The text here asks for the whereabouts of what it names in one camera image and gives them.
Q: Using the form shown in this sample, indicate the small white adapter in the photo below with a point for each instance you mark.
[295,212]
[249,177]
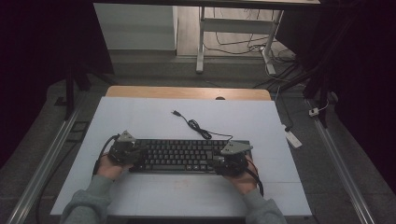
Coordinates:
[313,112]

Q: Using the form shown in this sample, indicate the black curtain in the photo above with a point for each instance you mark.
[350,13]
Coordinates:
[37,62]
[361,77]

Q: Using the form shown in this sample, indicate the aluminium floor rail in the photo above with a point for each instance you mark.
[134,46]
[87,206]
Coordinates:
[46,161]
[339,168]

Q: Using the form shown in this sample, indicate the black keyboard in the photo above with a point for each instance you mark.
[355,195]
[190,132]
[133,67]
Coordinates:
[183,155]

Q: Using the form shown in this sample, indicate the person's right hand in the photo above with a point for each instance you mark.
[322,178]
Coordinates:
[244,183]

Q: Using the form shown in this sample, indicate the white desk frame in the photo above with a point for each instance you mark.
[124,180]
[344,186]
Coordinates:
[236,25]

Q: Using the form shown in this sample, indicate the person's left hand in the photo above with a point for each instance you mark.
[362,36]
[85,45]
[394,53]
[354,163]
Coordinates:
[109,169]

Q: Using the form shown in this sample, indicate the white cabinet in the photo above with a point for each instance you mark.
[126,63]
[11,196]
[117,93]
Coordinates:
[137,28]

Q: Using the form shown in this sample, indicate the white board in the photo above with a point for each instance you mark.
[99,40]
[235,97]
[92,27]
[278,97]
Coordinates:
[140,118]

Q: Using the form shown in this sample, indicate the black metal stand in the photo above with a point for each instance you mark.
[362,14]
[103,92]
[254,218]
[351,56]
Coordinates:
[324,102]
[70,93]

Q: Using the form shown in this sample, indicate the white power strip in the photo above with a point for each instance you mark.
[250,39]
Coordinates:
[293,139]

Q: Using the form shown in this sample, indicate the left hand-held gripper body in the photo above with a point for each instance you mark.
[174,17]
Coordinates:
[123,154]

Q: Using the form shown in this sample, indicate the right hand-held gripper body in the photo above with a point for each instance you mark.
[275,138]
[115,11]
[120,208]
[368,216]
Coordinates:
[232,165]

